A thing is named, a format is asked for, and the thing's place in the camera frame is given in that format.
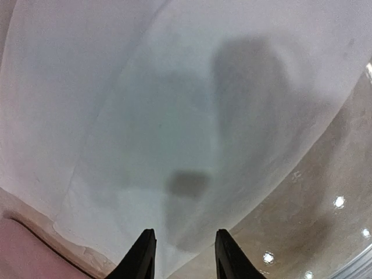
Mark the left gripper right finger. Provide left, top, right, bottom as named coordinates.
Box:
left=214, top=229, right=263, bottom=279

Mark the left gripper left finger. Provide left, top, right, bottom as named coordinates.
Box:
left=106, top=229, right=157, bottom=279

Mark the white t-shirt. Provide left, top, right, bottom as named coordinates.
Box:
left=1, top=1, right=371, bottom=278

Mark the white plastic laundry basket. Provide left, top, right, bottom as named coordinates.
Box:
left=0, top=217, right=96, bottom=279

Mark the front aluminium rail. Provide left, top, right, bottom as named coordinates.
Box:
left=330, top=245, right=372, bottom=279

